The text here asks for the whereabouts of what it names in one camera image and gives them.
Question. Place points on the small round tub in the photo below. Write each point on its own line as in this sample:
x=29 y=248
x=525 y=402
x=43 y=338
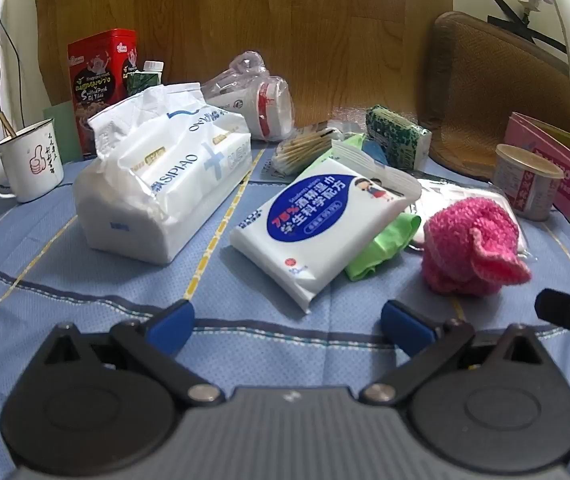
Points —
x=527 y=185

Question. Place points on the black tape strips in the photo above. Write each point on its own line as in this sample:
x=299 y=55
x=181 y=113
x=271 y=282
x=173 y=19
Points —
x=525 y=25

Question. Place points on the white and blue wet wipes pack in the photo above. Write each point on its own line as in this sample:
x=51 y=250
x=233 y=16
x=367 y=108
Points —
x=315 y=220

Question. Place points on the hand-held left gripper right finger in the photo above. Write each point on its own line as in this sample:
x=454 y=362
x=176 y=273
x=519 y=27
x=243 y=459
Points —
x=405 y=325

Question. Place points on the blue striped sheet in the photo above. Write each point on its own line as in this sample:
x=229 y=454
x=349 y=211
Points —
x=275 y=322

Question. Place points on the brown woven seat cushion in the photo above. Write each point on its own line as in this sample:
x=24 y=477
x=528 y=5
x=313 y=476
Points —
x=495 y=100

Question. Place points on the pack of cotton swabs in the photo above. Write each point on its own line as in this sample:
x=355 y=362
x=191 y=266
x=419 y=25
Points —
x=305 y=147

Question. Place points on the green patterned sponge pack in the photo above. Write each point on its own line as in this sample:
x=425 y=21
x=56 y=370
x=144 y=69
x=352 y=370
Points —
x=397 y=135

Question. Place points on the wooden chopsticks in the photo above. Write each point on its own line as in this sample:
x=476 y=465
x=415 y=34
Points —
x=7 y=126

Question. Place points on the wooden panel board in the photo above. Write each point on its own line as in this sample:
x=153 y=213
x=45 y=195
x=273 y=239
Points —
x=315 y=20

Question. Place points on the red tin box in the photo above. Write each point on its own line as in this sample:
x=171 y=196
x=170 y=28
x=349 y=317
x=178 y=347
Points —
x=95 y=85

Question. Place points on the white tissue pack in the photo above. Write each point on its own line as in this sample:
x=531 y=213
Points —
x=165 y=180

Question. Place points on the white packet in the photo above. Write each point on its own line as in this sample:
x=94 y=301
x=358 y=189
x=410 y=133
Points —
x=465 y=192

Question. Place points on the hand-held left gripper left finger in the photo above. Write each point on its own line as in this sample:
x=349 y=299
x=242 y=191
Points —
x=172 y=325

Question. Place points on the white enamel mug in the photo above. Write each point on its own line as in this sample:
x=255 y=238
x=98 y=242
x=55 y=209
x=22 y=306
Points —
x=30 y=165

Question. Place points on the green carton with white cap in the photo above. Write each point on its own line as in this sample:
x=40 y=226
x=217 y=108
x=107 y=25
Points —
x=142 y=80

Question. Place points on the white and red paper cup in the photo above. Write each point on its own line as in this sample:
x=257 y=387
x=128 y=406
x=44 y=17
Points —
x=270 y=110

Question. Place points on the clear plastic bag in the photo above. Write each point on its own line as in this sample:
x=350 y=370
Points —
x=245 y=62

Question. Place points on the pink knitted cloth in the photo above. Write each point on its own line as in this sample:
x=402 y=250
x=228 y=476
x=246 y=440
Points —
x=465 y=245

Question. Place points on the green flat board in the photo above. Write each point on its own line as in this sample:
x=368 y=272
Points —
x=60 y=125

